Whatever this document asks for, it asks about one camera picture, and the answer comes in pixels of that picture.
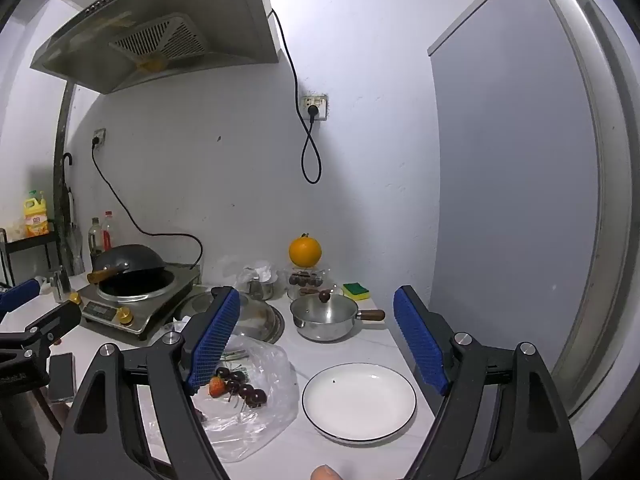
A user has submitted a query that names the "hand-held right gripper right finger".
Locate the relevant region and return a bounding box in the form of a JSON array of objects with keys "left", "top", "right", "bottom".
[{"left": 393, "top": 285, "right": 582, "bottom": 480}]

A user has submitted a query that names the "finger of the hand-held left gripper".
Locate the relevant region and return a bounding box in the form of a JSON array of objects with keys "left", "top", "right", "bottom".
[
  {"left": 0, "top": 278, "right": 41, "bottom": 317},
  {"left": 20, "top": 301, "right": 83, "bottom": 357}
]

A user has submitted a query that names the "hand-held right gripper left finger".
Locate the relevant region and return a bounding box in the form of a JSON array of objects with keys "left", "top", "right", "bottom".
[{"left": 52, "top": 286, "right": 242, "bottom": 480}]

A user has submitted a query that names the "white plate with black rim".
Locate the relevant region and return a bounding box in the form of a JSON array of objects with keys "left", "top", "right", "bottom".
[{"left": 301, "top": 362, "right": 417, "bottom": 443}]

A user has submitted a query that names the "clear printed plastic bag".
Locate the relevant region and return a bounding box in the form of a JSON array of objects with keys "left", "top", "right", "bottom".
[{"left": 192, "top": 335, "right": 299, "bottom": 463}]

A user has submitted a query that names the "small metal container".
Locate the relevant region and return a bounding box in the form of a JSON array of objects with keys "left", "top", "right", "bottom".
[{"left": 49, "top": 266, "right": 74, "bottom": 297}]

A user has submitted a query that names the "black smartphone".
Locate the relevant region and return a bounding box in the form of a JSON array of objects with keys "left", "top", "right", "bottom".
[{"left": 47, "top": 352, "right": 76, "bottom": 403}]

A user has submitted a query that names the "black shelf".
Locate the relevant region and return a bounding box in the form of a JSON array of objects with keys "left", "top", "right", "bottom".
[{"left": 0, "top": 230, "right": 63, "bottom": 286}]

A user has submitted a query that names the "large steel lid black knob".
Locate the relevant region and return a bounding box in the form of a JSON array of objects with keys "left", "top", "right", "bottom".
[{"left": 172, "top": 290, "right": 285, "bottom": 345}]

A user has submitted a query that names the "steel induction cooker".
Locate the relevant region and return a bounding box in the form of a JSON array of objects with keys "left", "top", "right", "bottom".
[{"left": 80, "top": 260, "right": 202, "bottom": 342}]

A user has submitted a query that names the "yellow detergent bottle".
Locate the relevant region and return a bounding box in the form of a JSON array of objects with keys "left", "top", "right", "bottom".
[{"left": 24, "top": 190, "right": 51, "bottom": 238}]

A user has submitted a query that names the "black wok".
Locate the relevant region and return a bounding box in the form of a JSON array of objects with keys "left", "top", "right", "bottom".
[{"left": 87, "top": 244, "right": 167, "bottom": 286}]

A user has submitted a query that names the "small steel pot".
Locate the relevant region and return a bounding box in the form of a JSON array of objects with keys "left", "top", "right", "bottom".
[{"left": 290, "top": 294, "right": 386, "bottom": 343}]

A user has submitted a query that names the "red liquid bottle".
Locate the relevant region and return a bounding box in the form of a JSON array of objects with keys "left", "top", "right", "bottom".
[{"left": 101, "top": 210, "right": 116, "bottom": 253}]

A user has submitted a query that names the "steel pot lid brown knob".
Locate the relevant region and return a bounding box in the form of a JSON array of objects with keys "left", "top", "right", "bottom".
[{"left": 291, "top": 290, "right": 359, "bottom": 328}]

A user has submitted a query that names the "black umbrella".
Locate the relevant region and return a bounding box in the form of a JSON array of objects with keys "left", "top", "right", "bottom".
[{"left": 60, "top": 152, "right": 84, "bottom": 274}]

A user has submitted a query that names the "clear glass container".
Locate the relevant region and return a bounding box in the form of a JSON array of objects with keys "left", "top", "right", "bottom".
[{"left": 286, "top": 261, "right": 333, "bottom": 301}]

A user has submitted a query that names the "orange on glass container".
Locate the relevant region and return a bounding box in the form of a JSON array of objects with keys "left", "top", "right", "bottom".
[{"left": 288, "top": 233, "right": 322, "bottom": 267}]

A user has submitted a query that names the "grey vertical pipe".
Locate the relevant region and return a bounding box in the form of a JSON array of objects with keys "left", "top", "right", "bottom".
[{"left": 52, "top": 80, "right": 77, "bottom": 241}]

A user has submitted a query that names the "grey refrigerator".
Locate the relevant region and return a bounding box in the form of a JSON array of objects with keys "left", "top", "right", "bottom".
[{"left": 427, "top": 0, "right": 640, "bottom": 421}]

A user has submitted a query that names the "steel range hood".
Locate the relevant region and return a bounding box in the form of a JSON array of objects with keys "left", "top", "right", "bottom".
[{"left": 30, "top": 0, "right": 281, "bottom": 95}]

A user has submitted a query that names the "black cooker power cable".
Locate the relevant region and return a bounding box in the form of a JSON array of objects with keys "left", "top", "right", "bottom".
[{"left": 90, "top": 142, "right": 204, "bottom": 268}]

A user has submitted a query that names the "white wall socket with plug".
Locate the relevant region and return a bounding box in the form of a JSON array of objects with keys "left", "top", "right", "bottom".
[{"left": 300, "top": 94, "right": 328, "bottom": 122}]

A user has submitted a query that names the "black hood power cable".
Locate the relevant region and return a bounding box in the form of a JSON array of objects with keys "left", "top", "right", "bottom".
[{"left": 270, "top": 8, "right": 322, "bottom": 185}]

